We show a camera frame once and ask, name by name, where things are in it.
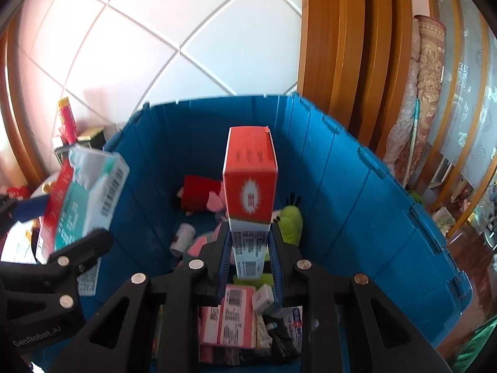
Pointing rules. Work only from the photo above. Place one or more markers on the green frog plush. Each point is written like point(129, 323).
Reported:
point(291, 221)

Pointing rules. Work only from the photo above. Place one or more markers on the red yellow snack tube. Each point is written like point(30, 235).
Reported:
point(66, 120)

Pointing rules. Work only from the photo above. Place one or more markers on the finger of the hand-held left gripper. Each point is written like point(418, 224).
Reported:
point(77, 256)
point(33, 206)

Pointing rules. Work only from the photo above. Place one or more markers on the blue white toothpaste box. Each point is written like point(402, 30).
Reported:
point(293, 326)

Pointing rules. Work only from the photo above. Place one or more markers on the pig plush red dress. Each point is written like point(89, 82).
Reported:
point(198, 192)

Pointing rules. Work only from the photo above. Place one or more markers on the rolled pale floral mat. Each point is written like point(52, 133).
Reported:
point(400, 132)

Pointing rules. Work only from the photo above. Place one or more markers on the white lint roller refill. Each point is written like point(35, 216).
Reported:
point(182, 239)

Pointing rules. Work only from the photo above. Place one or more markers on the blue plastic storage container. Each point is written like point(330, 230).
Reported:
point(349, 202)

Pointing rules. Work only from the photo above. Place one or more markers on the yellow sticky note pad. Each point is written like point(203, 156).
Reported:
point(89, 134)

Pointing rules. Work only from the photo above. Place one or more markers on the pink white box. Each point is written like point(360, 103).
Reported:
point(233, 314)

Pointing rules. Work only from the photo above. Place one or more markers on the pink pig plush teal dress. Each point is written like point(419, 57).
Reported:
point(202, 244)

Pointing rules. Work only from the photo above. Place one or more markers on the frosted glass sliding door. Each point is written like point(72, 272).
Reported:
point(466, 85)

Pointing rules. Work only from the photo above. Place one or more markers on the black cosmetic tube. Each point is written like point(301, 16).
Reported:
point(285, 342)

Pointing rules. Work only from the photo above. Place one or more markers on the rolled red patterned rug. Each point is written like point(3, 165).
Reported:
point(429, 85)

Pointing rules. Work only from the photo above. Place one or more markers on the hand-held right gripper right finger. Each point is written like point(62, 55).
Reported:
point(276, 272)

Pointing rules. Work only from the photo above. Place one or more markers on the red teal white box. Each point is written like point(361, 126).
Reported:
point(89, 202)

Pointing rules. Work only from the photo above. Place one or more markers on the small white box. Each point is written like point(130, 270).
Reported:
point(264, 297)

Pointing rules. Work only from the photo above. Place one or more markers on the green cloth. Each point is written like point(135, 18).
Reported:
point(477, 349)

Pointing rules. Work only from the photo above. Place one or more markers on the black gift box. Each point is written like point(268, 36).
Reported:
point(97, 144)

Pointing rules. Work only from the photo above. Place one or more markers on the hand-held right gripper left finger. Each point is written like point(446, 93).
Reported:
point(222, 268)

